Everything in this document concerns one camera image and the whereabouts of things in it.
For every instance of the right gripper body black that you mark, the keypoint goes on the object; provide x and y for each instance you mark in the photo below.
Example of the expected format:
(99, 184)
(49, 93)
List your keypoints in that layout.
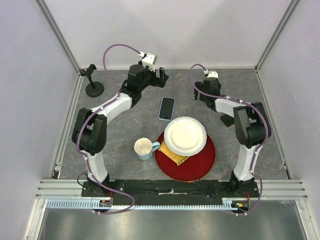
(199, 85)

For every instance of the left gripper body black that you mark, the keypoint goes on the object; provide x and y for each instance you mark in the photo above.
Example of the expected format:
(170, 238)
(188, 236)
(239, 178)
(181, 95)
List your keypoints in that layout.
(150, 79)

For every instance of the blue case smartphone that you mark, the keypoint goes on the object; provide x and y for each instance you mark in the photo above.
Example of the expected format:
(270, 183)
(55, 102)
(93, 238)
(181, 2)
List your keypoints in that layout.
(166, 109)

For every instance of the black round-base clamp stand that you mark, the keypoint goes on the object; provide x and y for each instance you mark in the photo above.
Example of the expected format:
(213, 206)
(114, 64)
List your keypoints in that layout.
(94, 88)

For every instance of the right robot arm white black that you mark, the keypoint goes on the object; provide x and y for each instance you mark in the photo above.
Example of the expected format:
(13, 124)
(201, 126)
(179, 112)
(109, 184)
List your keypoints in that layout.
(251, 124)

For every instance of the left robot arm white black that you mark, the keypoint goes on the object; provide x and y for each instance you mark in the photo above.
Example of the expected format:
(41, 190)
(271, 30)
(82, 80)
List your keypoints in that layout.
(90, 129)

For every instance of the white paper plate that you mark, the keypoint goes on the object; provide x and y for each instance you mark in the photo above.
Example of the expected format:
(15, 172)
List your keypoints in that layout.
(185, 136)

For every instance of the light blue mug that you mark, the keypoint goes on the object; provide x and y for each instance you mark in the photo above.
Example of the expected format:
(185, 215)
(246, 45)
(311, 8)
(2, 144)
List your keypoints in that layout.
(144, 148)

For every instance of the red round tray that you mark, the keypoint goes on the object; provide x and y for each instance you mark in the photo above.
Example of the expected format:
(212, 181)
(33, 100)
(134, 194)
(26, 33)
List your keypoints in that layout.
(193, 168)

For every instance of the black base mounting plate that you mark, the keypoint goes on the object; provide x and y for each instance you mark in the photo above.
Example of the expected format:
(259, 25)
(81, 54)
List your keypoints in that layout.
(176, 193)

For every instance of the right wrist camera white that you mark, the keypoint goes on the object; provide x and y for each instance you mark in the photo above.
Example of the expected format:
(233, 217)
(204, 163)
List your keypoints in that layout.
(211, 74)

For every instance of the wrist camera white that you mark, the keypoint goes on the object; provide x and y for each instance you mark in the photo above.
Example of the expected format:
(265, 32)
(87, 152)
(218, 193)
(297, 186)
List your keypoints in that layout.
(211, 74)
(148, 61)

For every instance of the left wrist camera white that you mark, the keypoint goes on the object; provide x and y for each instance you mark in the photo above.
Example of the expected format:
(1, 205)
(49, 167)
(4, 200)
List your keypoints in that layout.
(148, 61)

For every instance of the blue cable duct rail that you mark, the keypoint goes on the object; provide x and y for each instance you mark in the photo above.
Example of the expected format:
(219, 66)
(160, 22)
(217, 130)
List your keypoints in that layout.
(95, 204)

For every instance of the aluminium frame profile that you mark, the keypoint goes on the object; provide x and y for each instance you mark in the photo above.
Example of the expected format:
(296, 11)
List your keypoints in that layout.
(271, 189)

